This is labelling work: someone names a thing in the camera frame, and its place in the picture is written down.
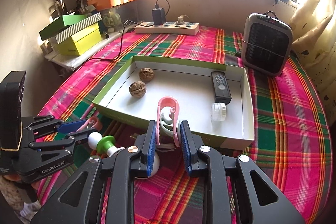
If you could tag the white knob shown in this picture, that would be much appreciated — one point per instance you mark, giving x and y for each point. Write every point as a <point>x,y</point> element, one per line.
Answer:
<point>94,140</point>

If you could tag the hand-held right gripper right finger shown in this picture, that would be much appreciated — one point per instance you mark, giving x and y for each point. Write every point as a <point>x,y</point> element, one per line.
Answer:
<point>185,150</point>

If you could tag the yellow green box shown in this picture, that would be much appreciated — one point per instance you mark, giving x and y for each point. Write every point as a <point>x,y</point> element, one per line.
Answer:
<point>78,43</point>

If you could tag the white side shelf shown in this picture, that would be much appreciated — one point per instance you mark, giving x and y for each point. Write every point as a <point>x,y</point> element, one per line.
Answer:
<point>68,62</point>

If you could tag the green glass jar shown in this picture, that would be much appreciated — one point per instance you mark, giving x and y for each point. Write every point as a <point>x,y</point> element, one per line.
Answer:
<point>110,22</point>

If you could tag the pink plastic clip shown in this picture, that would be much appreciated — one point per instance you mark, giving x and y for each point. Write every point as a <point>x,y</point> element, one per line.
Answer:
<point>94,121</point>

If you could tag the green white spool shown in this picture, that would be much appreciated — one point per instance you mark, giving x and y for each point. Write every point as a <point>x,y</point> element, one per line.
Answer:
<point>106,144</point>

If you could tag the white power strip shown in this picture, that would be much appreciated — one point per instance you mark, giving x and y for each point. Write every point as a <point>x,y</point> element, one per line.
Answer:
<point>168,28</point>

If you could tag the green cardboard box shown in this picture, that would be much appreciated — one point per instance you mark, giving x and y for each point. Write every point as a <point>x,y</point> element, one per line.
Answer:
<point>189,98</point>

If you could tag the clear jar white lid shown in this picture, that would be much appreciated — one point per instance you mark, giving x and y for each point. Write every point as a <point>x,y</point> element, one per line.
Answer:
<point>218,112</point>

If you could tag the metal cup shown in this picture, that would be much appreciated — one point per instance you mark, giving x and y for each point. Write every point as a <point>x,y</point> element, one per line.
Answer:
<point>59,5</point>

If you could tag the black charger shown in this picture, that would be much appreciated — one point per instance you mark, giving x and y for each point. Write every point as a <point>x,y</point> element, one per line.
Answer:
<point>158,17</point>

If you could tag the pink white curled clip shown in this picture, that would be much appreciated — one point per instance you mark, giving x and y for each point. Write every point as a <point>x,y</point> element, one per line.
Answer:
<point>160,119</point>

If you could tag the green box lid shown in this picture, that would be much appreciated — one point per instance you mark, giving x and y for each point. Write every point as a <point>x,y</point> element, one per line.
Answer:
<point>60,26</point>

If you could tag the person's left forearm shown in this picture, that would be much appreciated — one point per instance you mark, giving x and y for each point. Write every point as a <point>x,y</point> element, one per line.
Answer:
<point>10,195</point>

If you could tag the large brown walnut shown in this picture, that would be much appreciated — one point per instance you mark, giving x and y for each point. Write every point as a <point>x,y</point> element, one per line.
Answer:
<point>137,89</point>

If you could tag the striped box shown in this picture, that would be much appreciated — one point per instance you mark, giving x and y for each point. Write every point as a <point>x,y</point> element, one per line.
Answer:
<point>78,27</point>

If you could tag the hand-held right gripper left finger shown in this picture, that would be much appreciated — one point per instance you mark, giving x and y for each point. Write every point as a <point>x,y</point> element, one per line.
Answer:
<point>151,148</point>

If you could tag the cream heart print curtain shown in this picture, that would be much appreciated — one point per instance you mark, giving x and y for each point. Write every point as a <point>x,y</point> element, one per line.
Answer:
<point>315,37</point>

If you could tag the grey black fan heater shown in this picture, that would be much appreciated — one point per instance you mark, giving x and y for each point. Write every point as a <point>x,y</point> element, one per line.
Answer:
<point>265,48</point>

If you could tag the black remote device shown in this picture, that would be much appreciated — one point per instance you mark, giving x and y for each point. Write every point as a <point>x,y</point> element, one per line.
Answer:
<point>221,87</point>

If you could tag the white grey rounded case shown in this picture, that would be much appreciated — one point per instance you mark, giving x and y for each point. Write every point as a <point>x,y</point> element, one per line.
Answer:
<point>156,165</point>

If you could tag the white plug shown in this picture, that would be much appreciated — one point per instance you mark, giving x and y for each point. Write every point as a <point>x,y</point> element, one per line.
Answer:
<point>181,20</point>

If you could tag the small brown walnut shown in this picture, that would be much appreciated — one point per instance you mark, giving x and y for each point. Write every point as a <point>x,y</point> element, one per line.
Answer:
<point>147,74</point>

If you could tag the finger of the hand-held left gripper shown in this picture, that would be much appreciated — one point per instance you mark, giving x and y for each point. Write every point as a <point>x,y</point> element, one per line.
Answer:
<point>81,136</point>
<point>72,126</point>

